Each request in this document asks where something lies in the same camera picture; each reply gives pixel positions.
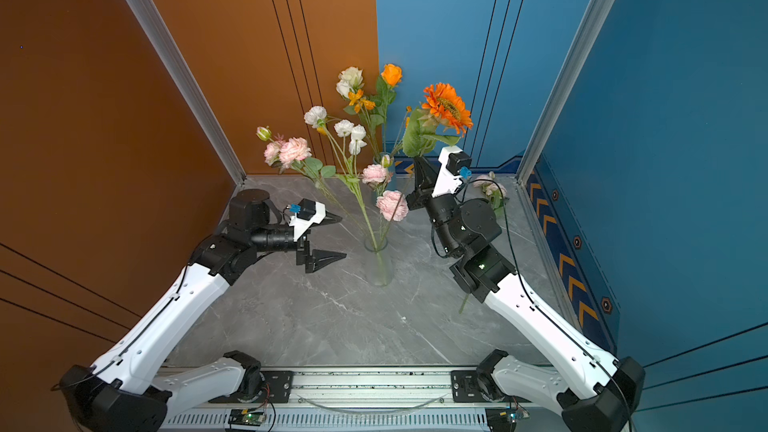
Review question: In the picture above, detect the aluminium corner post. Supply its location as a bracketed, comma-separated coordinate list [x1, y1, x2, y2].
[125, 0, 247, 185]
[516, 0, 615, 185]

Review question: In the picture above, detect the aluminium front rail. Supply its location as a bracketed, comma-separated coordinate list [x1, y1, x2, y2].
[157, 366, 571, 431]

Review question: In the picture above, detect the white rosebud flower stem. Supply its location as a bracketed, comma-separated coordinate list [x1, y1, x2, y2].
[335, 78, 380, 156]

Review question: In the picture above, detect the orange rose flower stem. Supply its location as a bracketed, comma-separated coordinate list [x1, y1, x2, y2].
[364, 64, 402, 160]

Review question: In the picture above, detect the clear ribbed glass vase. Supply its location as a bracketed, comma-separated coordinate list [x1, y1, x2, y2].
[364, 236, 394, 287]

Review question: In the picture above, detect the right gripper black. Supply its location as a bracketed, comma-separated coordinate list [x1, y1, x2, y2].
[409, 154, 465, 259]

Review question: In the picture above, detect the left green circuit board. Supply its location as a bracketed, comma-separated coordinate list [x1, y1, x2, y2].
[226, 408, 269, 431]

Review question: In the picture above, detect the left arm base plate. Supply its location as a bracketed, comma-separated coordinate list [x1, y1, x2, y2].
[209, 370, 294, 405]

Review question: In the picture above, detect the orange gerbera flower stem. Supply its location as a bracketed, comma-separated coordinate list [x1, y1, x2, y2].
[410, 83, 474, 158]

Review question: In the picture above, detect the right aluminium corner post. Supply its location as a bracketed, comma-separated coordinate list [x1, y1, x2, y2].
[516, 0, 615, 185]

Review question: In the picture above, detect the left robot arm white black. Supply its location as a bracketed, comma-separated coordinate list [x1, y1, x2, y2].
[53, 189, 345, 431]

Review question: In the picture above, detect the white cream rose stem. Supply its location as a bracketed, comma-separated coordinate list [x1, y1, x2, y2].
[339, 65, 385, 160]

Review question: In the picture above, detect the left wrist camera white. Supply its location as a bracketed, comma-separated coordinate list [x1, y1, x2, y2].
[286, 199, 327, 242]

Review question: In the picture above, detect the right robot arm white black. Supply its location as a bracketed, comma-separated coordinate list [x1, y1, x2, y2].
[406, 147, 645, 431]

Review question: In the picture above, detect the white pink small flowers stem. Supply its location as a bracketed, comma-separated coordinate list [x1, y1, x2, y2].
[303, 106, 383, 252]

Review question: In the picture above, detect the pink carnation flower stem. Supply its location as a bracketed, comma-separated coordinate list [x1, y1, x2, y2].
[256, 127, 368, 233]

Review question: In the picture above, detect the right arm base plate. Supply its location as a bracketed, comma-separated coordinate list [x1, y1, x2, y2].
[450, 370, 501, 403]

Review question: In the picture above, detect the right circuit board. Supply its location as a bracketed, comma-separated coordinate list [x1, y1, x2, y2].
[485, 408, 530, 432]

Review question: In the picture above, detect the left aluminium corner post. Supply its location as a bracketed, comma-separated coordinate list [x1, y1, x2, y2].
[125, 0, 247, 185]

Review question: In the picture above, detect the teal ceramic vase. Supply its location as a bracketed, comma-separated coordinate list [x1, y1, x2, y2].
[379, 152, 396, 190]

